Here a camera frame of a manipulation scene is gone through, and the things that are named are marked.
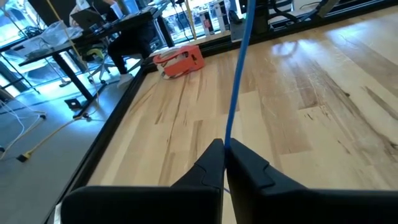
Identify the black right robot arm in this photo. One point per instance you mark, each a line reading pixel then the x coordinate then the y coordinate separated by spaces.
pixel 261 15

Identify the clear plastic bin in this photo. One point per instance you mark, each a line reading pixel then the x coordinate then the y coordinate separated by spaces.
pixel 56 34

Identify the black laptop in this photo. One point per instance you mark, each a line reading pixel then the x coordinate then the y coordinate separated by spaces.
pixel 85 18

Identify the black desk frame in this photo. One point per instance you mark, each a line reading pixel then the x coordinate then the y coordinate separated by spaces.
pixel 68 65

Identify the black aluminium table frame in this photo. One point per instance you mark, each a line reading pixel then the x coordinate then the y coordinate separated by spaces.
pixel 102 140

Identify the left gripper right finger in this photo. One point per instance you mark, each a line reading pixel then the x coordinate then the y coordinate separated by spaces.
pixel 295 205

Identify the person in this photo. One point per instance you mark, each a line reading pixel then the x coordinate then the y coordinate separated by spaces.
pixel 130 43

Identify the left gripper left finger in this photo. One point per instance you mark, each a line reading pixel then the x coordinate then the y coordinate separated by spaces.
pixel 155 205

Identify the black office chair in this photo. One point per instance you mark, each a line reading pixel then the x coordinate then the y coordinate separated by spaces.
pixel 99 59

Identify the red tape dispenser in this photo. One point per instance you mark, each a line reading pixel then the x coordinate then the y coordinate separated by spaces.
pixel 183 62

